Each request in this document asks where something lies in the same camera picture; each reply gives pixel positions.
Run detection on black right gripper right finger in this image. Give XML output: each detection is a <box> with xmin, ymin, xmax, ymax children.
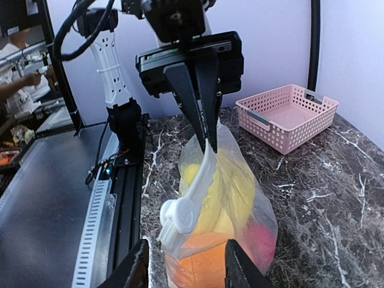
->
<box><xmin>225</xmin><ymin>239</ymin><xmax>274</xmax><ymax>288</ymax></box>

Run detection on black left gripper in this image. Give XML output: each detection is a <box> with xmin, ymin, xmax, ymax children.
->
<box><xmin>136</xmin><ymin>1</ymin><xmax>244</xmax><ymax>153</ymax></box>

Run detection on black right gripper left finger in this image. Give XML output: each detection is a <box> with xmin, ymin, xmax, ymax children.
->
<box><xmin>101</xmin><ymin>239</ymin><xmax>149</xmax><ymax>288</ymax></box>

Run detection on clear zip top bag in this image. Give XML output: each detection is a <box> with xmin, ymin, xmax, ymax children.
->
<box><xmin>158</xmin><ymin>124</ymin><xmax>278</xmax><ymax>287</ymax></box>

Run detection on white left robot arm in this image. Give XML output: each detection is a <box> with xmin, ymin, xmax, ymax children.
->
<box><xmin>77</xmin><ymin>1</ymin><xmax>244</xmax><ymax>150</ymax></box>

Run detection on pink fake fruit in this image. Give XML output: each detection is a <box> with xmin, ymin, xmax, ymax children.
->
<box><xmin>249</xmin><ymin>223</ymin><xmax>276</xmax><ymax>269</ymax></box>

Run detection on orange fake fruit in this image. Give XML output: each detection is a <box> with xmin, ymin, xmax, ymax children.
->
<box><xmin>164</xmin><ymin>232</ymin><xmax>230</xmax><ymax>287</ymax></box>

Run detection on yellow fake banana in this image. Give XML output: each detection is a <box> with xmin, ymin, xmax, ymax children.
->
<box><xmin>193</xmin><ymin>149</ymin><xmax>256</xmax><ymax>237</ymax></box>

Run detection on yellow fake lemon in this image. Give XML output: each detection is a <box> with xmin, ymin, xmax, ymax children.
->
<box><xmin>182</xmin><ymin>164</ymin><xmax>200</xmax><ymax>187</ymax></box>

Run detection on pink perforated plastic basket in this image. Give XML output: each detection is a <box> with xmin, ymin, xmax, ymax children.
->
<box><xmin>236</xmin><ymin>85</ymin><xmax>339</xmax><ymax>155</ymax></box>

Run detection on white slotted cable duct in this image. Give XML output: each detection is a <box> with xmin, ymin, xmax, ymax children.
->
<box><xmin>71</xmin><ymin>136</ymin><xmax>118</xmax><ymax>287</ymax></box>

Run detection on black front rail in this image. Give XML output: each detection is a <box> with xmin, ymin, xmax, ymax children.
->
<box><xmin>107</xmin><ymin>113</ymin><xmax>149</xmax><ymax>276</ymax></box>

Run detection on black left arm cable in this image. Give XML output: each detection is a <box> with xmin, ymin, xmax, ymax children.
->
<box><xmin>53</xmin><ymin>0</ymin><xmax>116</xmax><ymax>62</ymax></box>

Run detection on black frame post right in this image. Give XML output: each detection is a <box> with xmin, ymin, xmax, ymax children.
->
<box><xmin>307</xmin><ymin>0</ymin><xmax>321</xmax><ymax>91</ymax></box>

